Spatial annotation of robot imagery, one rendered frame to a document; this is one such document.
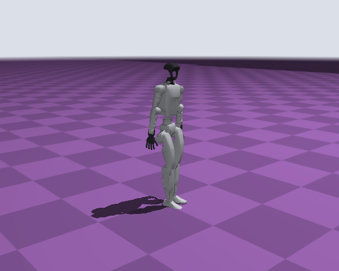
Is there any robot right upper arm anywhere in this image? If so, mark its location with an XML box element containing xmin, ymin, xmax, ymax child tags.
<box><xmin>152</xmin><ymin>85</ymin><xmax>166</xmax><ymax>115</ymax></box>

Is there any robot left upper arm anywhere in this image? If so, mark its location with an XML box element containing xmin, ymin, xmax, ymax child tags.
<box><xmin>177</xmin><ymin>85</ymin><xmax>184</xmax><ymax>112</ymax></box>

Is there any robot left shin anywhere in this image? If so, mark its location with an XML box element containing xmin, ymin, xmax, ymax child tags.
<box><xmin>172</xmin><ymin>164</ymin><xmax>180</xmax><ymax>197</ymax></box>

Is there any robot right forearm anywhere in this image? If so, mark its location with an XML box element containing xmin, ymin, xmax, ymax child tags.
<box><xmin>149</xmin><ymin>107</ymin><xmax>158</xmax><ymax>134</ymax></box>

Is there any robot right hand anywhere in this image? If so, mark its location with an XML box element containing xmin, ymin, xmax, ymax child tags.
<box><xmin>146</xmin><ymin>130</ymin><xmax>158</xmax><ymax>150</ymax></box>

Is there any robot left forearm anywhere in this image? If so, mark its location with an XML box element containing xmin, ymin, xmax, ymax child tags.
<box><xmin>176</xmin><ymin>111</ymin><xmax>182</xmax><ymax>128</ymax></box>

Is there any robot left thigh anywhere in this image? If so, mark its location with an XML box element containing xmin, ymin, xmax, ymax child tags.
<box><xmin>171</xmin><ymin>127</ymin><xmax>184</xmax><ymax>169</ymax></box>

